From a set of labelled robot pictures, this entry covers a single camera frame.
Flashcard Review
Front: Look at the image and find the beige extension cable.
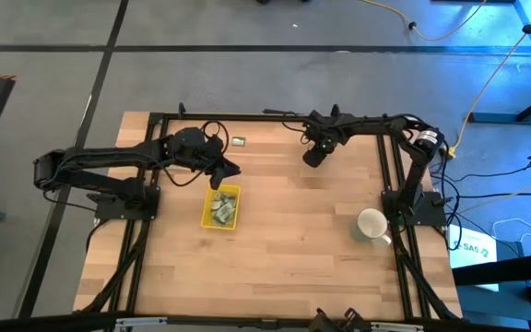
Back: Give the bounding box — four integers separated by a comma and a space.
453, 0, 531, 151

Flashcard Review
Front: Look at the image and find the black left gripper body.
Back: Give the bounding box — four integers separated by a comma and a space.
174, 126, 229, 175

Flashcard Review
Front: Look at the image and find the yellow floor cable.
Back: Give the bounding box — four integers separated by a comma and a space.
360, 0, 489, 42

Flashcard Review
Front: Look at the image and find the black table-level camera mount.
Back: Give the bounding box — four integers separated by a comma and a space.
309, 307, 372, 332

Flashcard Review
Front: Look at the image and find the metal stand frame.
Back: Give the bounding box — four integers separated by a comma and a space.
467, 0, 531, 126

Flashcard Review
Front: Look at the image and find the white printed box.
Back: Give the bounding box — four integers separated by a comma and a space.
448, 224, 500, 292

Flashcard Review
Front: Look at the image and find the black aluminium table frame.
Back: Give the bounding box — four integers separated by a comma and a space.
74, 103, 463, 332

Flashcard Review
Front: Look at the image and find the ceramic mug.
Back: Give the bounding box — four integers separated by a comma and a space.
356, 207, 394, 247

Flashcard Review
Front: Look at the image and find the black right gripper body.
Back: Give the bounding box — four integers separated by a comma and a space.
301, 119, 348, 152

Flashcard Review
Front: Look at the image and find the yellow plastic slotted basket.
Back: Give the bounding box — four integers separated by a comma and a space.
200, 183, 242, 231

